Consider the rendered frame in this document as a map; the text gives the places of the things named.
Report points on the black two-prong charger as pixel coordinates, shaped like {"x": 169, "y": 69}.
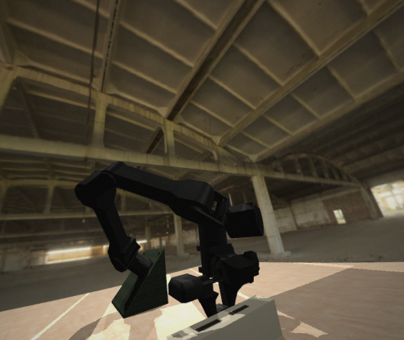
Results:
{"x": 221, "y": 307}

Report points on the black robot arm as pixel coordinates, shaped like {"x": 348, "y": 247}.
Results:
{"x": 189, "y": 199}

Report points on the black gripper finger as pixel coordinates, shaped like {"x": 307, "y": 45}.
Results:
{"x": 208, "y": 304}
{"x": 228, "y": 293}

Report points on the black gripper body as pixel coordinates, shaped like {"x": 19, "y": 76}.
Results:
{"x": 186, "y": 288}

